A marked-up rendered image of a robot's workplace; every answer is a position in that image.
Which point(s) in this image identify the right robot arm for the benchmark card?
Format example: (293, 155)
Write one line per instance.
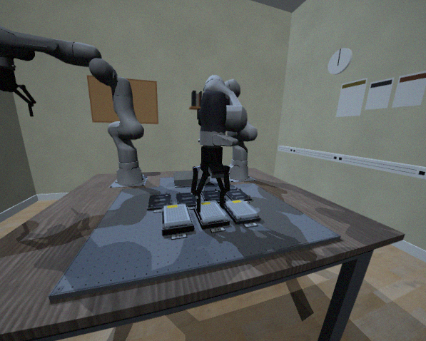
(17, 45)

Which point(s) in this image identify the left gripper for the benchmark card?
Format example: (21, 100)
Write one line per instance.
(209, 155)

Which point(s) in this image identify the grey operator panel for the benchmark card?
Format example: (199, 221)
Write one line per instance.
(185, 178)

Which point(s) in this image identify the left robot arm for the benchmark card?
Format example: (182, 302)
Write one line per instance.
(214, 121)

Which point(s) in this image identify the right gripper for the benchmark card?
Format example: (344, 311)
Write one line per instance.
(8, 83)

